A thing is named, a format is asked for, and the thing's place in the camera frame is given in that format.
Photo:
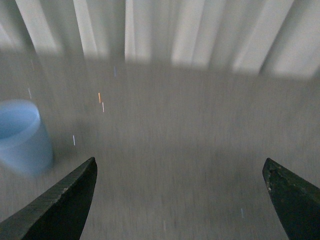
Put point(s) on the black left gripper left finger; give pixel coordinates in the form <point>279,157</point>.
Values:
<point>60,213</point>

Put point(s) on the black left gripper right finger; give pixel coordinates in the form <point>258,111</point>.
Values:
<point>295,200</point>

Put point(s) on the blue plastic cup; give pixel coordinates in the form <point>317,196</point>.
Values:
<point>25,145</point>

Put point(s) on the white pleated curtain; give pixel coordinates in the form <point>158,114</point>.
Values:
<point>276,37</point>

